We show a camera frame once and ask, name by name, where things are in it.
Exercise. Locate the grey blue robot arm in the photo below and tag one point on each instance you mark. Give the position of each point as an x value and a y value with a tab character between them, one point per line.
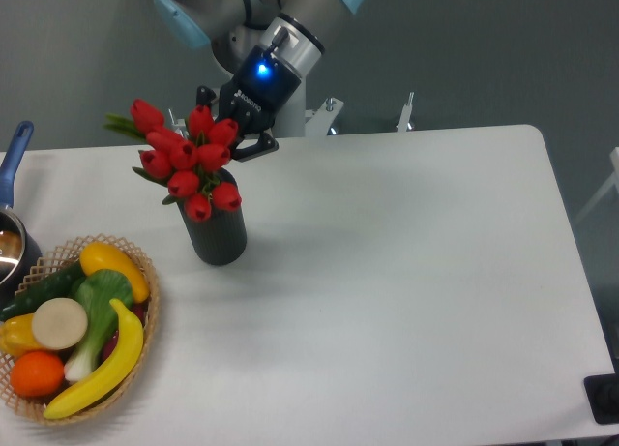
198	23

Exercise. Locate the yellow bell pepper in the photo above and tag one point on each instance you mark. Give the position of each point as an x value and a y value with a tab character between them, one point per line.
17	337

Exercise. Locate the black device at table edge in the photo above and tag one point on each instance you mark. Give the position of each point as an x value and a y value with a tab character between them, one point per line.
602	395

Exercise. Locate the orange fruit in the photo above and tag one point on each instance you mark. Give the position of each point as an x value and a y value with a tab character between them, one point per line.
37	374

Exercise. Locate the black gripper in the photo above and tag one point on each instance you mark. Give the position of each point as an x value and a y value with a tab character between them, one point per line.
252	98

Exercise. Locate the purple red vegetable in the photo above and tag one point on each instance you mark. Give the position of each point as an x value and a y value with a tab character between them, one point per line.
139	310

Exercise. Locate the white frame at right edge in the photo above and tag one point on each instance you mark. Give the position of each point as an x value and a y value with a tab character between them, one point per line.
610	184

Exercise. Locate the green bok choy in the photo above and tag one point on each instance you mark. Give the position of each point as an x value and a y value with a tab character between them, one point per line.
94	295

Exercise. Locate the red tulip bouquet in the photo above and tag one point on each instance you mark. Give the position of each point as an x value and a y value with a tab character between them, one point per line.
191	167

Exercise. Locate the woven wicker basket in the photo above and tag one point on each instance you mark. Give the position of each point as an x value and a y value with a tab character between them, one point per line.
63	256

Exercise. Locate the yellow banana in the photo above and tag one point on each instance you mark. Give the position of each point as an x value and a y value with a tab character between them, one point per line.
112	372

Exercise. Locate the blue handled saucepan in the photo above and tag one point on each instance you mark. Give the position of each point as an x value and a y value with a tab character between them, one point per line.
19	251

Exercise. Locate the dark grey ribbed vase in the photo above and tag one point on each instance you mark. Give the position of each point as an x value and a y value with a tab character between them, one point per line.
214	220

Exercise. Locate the beige round radish slice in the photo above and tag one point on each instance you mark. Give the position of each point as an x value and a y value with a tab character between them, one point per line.
59	323

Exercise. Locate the green cucumber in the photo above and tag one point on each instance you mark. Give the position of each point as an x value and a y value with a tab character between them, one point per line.
56	285

